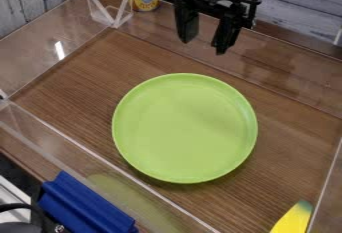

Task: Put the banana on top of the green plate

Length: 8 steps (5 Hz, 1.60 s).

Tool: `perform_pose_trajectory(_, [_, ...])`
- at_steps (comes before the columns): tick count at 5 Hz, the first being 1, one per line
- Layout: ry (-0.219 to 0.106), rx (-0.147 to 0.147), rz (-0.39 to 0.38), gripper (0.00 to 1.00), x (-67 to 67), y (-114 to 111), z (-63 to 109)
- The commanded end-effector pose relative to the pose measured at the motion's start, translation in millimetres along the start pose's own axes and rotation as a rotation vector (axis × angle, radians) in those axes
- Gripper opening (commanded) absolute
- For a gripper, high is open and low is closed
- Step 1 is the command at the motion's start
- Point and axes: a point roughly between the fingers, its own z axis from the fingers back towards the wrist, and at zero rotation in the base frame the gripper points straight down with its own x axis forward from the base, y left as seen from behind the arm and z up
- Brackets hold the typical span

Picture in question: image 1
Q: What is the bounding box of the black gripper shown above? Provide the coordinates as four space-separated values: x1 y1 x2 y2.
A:
173 0 261 55

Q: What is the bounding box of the yellow green-tipped banana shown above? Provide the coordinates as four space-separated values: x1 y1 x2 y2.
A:
269 200 312 233

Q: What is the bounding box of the green round plate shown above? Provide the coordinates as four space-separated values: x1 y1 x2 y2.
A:
110 73 257 184

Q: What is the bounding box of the blue plastic clamp block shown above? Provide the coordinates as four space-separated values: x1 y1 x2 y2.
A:
37 171 139 233

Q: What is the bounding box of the clear acrylic corner bracket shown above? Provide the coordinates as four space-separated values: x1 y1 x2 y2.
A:
86 0 133 29

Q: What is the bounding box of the clear acrylic tray wall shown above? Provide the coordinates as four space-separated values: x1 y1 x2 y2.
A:
0 97 220 233

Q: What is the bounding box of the black cable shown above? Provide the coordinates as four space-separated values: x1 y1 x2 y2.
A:
0 203 48 233

